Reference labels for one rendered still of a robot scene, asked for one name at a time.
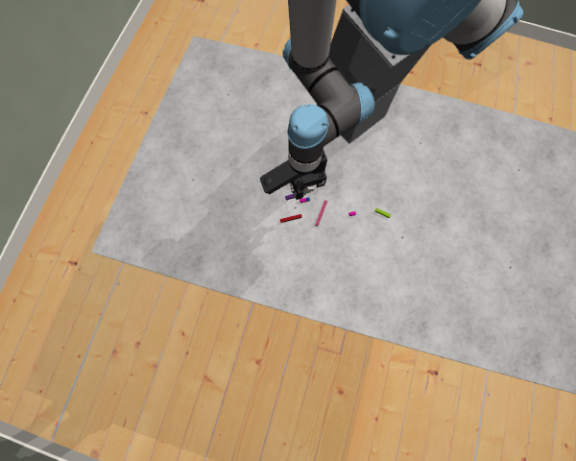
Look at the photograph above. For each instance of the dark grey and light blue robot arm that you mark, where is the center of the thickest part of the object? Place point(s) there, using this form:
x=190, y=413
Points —
x=402, y=27

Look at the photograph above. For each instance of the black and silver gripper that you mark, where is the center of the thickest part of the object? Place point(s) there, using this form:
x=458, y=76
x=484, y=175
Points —
x=300, y=186

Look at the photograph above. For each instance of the red rod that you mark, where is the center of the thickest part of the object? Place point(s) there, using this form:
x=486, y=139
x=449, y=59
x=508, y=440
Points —
x=290, y=218

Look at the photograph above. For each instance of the lime green rod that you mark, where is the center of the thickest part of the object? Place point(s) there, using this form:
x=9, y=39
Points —
x=383, y=213

